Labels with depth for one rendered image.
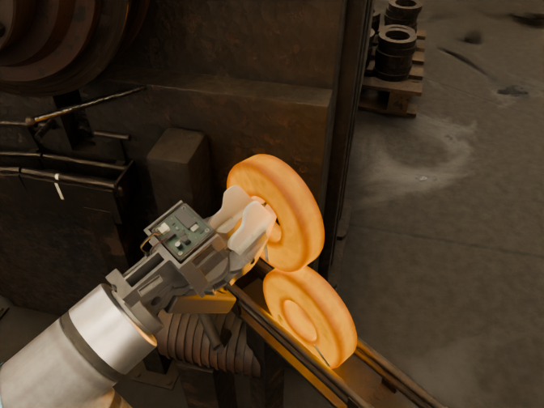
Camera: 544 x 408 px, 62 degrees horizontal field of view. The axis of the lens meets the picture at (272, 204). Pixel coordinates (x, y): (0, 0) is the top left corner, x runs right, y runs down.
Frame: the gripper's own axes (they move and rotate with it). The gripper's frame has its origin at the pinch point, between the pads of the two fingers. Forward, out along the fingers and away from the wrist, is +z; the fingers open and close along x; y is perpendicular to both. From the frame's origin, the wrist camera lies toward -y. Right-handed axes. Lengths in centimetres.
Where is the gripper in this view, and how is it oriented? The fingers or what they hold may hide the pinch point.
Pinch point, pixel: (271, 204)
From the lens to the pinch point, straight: 55.8
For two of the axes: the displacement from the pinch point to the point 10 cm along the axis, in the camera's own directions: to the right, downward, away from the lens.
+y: -2.1, -5.8, -7.9
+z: 7.2, -6.3, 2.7
